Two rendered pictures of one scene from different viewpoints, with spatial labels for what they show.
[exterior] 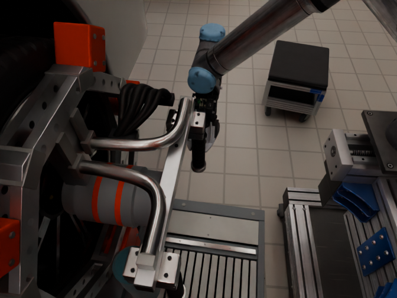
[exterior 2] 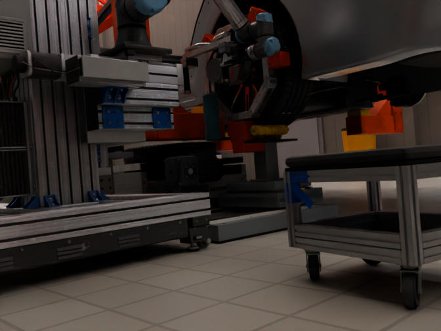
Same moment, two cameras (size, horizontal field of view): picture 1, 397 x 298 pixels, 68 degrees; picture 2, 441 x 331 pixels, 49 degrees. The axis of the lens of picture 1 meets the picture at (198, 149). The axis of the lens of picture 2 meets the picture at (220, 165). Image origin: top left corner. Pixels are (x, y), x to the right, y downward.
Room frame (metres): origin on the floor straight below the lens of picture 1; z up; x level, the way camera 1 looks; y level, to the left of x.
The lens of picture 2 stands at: (2.07, -1.83, 0.33)
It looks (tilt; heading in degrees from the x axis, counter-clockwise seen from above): 0 degrees down; 132
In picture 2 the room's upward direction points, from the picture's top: 4 degrees counter-clockwise
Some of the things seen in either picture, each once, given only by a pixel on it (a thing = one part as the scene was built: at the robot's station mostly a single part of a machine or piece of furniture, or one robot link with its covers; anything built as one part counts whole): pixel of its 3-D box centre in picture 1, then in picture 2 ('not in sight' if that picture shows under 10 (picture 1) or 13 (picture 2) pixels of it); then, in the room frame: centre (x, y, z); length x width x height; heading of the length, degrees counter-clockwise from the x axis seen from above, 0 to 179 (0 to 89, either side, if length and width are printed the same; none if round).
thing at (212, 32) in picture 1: (211, 48); (262, 27); (0.76, -0.04, 0.95); 0.11 x 0.08 x 0.11; 168
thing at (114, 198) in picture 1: (118, 193); (228, 71); (0.33, 0.19, 0.85); 0.21 x 0.14 x 0.14; 82
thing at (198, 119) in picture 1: (186, 124); (228, 48); (0.48, 0.03, 0.93); 0.09 x 0.05 x 0.05; 82
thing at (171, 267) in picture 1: (153, 268); (189, 62); (0.15, 0.08, 0.93); 0.09 x 0.05 x 0.05; 82
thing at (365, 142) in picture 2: not in sight; (359, 154); (-0.95, 4.29, 0.36); 0.47 x 0.45 x 0.72; 85
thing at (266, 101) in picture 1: (294, 82); (387, 215); (1.55, -0.64, 0.17); 0.43 x 0.36 x 0.34; 164
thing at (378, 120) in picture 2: not in sight; (369, 115); (0.13, 2.35, 0.69); 0.52 x 0.17 x 0.35; 82
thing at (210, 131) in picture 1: (210, 134); (225, 59); (0.51, -0.03, 0.86); 0.09 x 0.03 x 0.06; 1
